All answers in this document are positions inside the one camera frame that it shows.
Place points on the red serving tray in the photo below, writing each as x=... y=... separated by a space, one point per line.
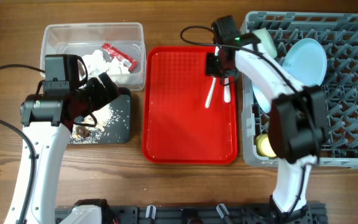
x=177 y=128

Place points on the green bowl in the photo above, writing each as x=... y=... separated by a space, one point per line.
x=266 y=41

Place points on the white plastic spoon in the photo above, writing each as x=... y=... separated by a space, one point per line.
x=210 y=93

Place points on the light blue plate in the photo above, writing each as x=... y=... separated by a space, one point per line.
x=307 y=62

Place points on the rice and peanut leftovers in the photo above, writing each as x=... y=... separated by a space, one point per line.
x=101 y=119

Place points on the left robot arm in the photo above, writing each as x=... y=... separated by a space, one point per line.
x=48 y=117

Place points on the grey dishwasher rack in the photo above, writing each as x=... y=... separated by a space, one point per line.
x=338 y=34

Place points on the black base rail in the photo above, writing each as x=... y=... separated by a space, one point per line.
x=255 y=213

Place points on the light blue bowl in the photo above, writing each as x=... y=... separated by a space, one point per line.
x=265 y=103

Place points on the black plastic tray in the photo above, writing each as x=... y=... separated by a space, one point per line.
x=121 y=124

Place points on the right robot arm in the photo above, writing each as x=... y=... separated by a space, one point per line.
x=297 y=126

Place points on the clear plastic bin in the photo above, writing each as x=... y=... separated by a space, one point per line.
x=84 y=38

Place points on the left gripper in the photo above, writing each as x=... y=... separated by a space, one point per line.
x=102 y=98

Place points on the pink plastic fork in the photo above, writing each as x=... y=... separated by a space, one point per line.
x=227 y=92

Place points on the red snack wrapper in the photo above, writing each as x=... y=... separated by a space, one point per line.
x=126 y=60

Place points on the yellow cup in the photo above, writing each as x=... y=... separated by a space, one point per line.
x=263 y=146

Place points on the white tissue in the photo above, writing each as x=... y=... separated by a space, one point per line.
x=96 y=64

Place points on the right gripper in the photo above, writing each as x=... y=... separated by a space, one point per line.
x=211 y=69

